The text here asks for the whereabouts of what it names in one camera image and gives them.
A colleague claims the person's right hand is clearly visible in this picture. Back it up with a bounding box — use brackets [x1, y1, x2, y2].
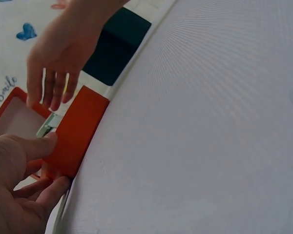
[26, 0, 129, 112]

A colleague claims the person's left hand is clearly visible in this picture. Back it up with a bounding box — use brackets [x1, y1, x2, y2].
[0, 133, 72, 234]

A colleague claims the silver metal clip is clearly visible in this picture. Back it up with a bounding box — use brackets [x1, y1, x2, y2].
[36, 111, 62, 139]

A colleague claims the orange box lid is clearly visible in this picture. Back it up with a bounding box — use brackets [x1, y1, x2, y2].
[42, 84, 111, 179]

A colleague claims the orange open box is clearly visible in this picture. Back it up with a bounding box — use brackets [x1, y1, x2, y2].
[0, 86, 53, 182]

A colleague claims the dark green box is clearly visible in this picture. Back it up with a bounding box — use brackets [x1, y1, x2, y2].
[82, 6, 152, 87]

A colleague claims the white tray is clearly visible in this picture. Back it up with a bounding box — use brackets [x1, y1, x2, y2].
[51, 0, 179, 234]

